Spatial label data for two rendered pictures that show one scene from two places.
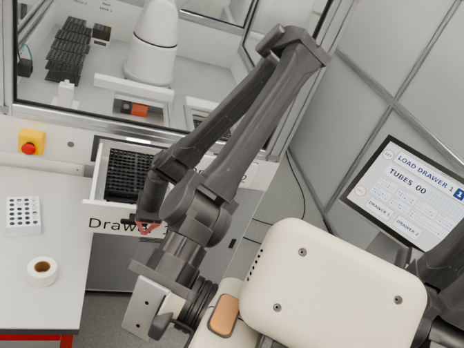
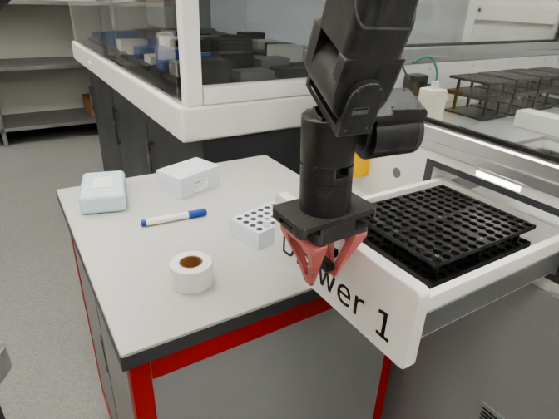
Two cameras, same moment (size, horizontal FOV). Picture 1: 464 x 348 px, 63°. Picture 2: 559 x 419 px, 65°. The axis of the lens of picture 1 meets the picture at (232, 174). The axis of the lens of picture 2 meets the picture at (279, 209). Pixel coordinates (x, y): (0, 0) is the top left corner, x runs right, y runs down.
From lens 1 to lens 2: 82 cm
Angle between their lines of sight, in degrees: 69
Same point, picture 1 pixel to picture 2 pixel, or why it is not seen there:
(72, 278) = (209, 307)
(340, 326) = not seen: outside the picture
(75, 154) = not seen: hidden behind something
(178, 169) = (328, 66)
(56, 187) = not seen: hidden behind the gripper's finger
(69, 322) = (126, 341)
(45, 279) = (175, 275)
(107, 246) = (422, 402)
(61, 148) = (385, 177)
